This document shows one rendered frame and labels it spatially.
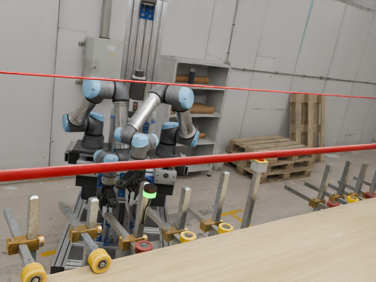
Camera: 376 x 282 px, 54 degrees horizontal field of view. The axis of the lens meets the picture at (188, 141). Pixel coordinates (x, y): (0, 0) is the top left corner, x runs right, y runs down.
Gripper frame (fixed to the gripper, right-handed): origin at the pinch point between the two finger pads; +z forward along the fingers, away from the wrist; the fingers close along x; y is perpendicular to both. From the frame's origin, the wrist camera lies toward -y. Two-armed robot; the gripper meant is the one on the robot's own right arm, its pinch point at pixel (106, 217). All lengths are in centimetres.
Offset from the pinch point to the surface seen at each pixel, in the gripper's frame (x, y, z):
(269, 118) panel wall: -402, 245, 13
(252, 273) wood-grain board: -35, -77, -8
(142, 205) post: -3.0, -30.3, -22.5
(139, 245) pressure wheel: 2.1, -41.2, -8.4
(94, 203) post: 21.3, -30.3, -27.2
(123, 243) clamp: 4.7, -31.3, -4.3
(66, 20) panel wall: -46, 235, -93
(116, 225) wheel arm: 1.1, -14.5, -3.8
